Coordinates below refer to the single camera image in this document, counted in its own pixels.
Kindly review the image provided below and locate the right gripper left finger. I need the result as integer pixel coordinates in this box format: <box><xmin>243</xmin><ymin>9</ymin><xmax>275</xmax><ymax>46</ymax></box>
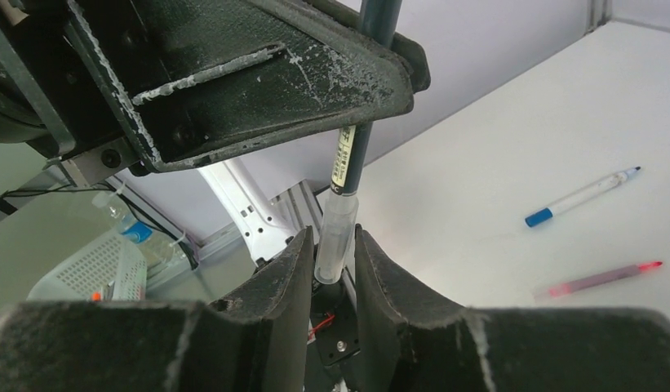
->
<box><xmin>0</xmin><ymin>228</ymin><xmax>314</xmax><ymax>391</ymax></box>

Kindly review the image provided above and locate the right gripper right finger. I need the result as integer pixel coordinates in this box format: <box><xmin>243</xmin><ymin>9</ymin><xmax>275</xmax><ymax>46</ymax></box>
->
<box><xmin>355</xmin><ymin>227</ymin><xmax>670</xmax><ymax>391</ymax></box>

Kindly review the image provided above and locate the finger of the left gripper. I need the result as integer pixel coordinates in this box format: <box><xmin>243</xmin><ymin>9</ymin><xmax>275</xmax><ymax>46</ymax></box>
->
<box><xmin>305</xmin><ymin>0</ymin><xmax>431</xmax><ymax>93</ymax></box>
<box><xmin>67</xmin><ymin>1</ymin><xmax>415</xmax><ymax>172</ymax></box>

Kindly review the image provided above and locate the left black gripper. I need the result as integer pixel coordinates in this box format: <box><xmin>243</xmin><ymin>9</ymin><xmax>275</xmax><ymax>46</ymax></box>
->
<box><xmin>0</xmin><ymin>1</ymin><xmax>149</xmax><ymax>187</ymax></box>

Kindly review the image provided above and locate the black gel pen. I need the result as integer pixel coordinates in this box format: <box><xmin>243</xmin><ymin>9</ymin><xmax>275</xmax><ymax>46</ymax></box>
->
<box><xmin>329</xmin><ymin>0</ymin><xmax>404</xmax><ymax>197</ymax></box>

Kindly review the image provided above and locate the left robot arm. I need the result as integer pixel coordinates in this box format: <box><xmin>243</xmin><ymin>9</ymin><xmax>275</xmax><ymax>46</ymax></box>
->
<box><xmin>0</xmin><ymin>1</ymin><xmax>431</xmax><ymax>261</ymax></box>

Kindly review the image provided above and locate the pink gel pen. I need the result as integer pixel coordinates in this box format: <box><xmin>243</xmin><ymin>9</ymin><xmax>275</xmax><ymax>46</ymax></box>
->
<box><xmin>534</xmin><ymin>261</ymin><xmax>664</xmax><ymax>300</ymax></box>

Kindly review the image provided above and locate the clear plastic water bottle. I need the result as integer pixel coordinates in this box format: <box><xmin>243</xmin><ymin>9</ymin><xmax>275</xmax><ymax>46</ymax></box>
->
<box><xmin>91</xmin><ymin>191</ymin><xmax>189</xmax><ymax>275</ymax></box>

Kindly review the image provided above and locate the white mesh basket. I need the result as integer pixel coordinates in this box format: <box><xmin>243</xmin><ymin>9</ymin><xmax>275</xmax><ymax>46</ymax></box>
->
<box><xmin>27</xmin><ymin>232</ymin><xmax>148</xmax><ymax>301</ymax></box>

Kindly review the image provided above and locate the blue capped white marker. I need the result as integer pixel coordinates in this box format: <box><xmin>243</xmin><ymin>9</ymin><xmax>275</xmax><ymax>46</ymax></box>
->
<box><xmin>524</xmin><ymin>166</ymin><xmax>641</xmax><ymax>228</ymax></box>

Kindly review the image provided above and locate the aluminium frame right post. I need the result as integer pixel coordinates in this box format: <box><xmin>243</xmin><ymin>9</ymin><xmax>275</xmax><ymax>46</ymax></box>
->
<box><xmin>585</xmin><ymin>0</ymin><xmax>613</xmax><ymax>34</ymax></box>

